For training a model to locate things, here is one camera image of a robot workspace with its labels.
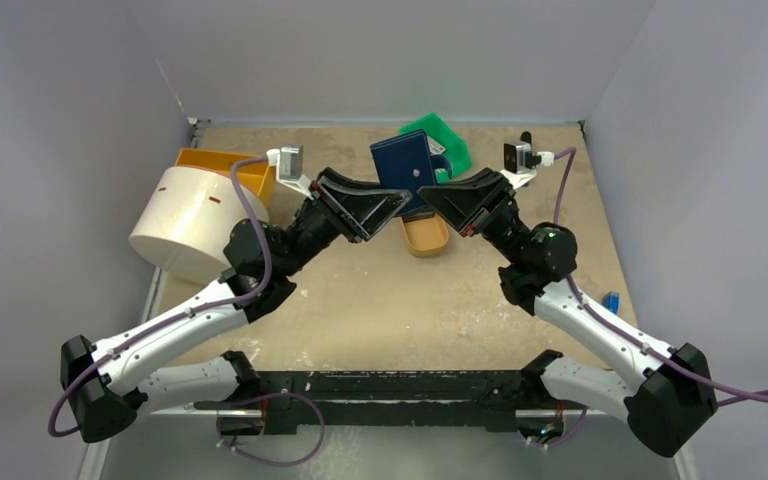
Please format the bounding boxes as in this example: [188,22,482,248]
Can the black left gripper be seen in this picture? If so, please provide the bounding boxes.
[277,168,411,277]

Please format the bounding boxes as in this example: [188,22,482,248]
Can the blue leather card holder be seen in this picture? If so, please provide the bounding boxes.
[370,129,453,217]

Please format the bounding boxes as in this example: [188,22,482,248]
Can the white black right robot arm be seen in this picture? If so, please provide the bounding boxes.
[418,168,718,457]

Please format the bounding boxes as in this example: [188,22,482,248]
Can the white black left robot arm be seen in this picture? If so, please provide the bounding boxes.
[48,168,413,444]

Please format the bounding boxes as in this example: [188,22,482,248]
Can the green plastic bin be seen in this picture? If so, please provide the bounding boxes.
[398,113,472,183]

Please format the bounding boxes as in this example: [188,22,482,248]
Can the tan oval plastic tray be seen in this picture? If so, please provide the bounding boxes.
[402,214,449,258]

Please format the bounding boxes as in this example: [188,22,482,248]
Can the items inside green bin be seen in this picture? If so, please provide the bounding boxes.
[426,136,446,156]

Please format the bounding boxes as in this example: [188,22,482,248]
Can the yellow wooden box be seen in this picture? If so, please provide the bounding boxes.
[175,148,276,208]

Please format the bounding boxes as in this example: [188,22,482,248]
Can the small blue eraser block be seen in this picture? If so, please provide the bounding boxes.
[601,291,621,314]

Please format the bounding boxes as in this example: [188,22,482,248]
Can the white cylindrical container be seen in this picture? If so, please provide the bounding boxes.
[128,166,247,285]

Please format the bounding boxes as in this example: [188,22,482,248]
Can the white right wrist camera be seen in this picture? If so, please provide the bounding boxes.
[500,140,555,189]

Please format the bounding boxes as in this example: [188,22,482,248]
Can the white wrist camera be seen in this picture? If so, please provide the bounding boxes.
[500,140,555,189]
[266,144,313,198]

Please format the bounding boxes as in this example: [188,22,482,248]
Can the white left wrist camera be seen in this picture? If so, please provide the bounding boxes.
[266,144,313,198]

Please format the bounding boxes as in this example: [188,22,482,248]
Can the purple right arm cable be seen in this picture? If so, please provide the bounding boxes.
[549,146,768,409]

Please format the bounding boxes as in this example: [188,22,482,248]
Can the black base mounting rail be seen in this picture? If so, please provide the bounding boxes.
[193,349,589,440]

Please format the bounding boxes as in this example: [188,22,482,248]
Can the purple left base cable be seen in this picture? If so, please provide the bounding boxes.
[214,389,328,468]

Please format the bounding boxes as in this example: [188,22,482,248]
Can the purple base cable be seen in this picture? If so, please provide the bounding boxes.
[214,389,328,468]
[523,404,591,453]

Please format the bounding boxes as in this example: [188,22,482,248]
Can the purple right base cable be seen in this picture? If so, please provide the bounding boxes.
[523,404,591,453]

